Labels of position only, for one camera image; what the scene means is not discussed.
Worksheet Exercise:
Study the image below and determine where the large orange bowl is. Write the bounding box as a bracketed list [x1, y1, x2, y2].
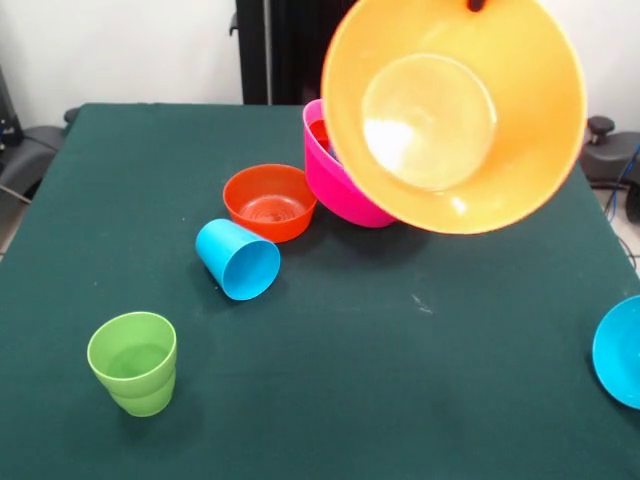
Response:
[320, 0, 588, 236]

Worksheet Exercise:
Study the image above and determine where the small red bowl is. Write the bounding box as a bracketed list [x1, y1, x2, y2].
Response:
[222, 163, 319, 244]

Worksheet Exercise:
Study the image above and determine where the black office chair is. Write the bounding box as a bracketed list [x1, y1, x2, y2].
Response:
[0, 64, 81, 201]

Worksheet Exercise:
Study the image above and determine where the large pink bowl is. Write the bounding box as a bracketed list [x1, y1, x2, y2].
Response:
[302, 98, 399, 229]

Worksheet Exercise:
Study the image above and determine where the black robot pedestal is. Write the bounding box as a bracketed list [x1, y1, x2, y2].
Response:
[229, 0, 361, 106]

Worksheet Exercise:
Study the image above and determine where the green cup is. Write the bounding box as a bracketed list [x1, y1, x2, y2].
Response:
[86, 311, 178, 418]

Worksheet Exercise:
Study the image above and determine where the dark green table cloth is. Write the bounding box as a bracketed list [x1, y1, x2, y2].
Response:
[0, 102, 640, 480]

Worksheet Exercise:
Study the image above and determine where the small light blue bowl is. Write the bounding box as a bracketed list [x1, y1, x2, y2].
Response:
[592, 295, 640, 410]

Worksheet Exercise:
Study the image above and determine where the blue cup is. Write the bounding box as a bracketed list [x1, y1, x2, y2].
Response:
[194, 218, 282, 302]

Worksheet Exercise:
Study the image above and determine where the large red bowl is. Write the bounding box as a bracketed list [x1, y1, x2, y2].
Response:
[308, 118, 332, 154]

